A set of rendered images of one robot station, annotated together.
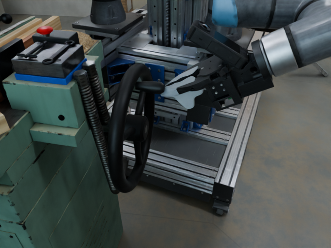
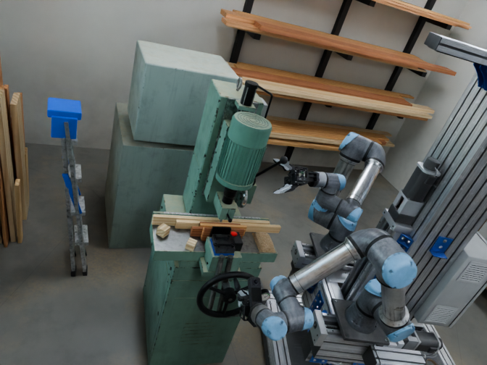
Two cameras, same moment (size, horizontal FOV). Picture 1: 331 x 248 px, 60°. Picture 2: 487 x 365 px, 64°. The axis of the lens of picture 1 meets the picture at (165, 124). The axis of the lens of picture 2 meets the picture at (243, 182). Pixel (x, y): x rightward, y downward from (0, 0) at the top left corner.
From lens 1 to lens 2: 1.30 m
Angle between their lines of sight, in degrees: 45
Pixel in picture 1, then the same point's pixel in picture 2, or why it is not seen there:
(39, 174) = (191, 273)
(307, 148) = not seen: outside the picture
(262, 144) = not seen: outside the picture
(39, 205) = (182, 282)
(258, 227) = not seen: outside the picture
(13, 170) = (182, 263)
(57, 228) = (181, 299)
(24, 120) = (200, 253)
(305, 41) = (259, 316)
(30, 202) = (180, 277)
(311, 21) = (266, 313)
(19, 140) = (193, 256)
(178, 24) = (357, 290)
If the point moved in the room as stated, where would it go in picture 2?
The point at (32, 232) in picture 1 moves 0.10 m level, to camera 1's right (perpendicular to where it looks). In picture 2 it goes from (172, 287) to (178, 303)
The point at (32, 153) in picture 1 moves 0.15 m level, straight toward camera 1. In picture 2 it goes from (194, 264) to (174, 282)
